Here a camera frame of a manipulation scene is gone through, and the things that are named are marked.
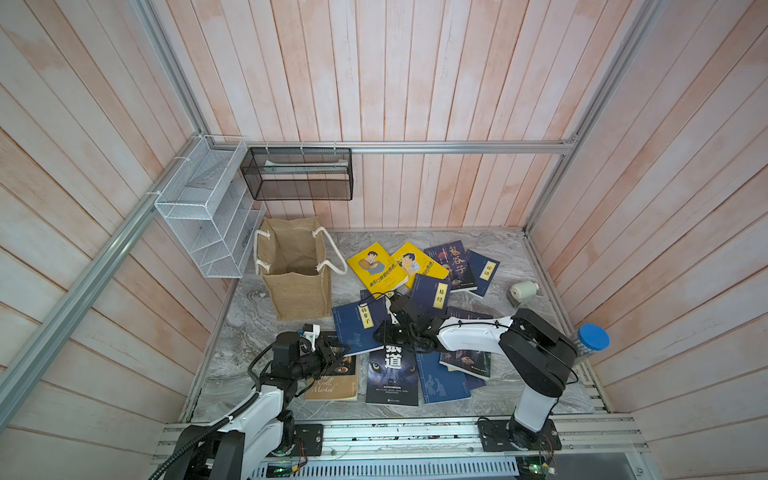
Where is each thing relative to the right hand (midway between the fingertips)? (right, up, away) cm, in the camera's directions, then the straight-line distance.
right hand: (374, 335), depth 89 cm
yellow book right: (+14, +22, +18) cm, 32 cm away
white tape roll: (+47, +13, +3) cm, 49 cm away
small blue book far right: (+40, +20, +18) cm, 48 cm away
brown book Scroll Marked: (-9, -11, -7) cm, 16 cm away
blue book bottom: (+19, -11, -9) cm, 23 cm away
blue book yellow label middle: (+20, +11, +9) cm, 24 cm away
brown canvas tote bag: (-30, +25, +14) cm, 41 cm away
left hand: (-7, -4, -6) cm, 10 cm away
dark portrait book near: (+29, -6, -6) cm, 31 cm away
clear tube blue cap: (+54, +4, -18) cm, 57 cm away
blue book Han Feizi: (-6, +3, +3) cm, 7 cm away
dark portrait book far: (+29, +24, +19) cm, 42 cm away
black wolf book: (+5, -10, -7) cm, 13 cm away
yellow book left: (+1, +19, +17) cm, 26 cm away
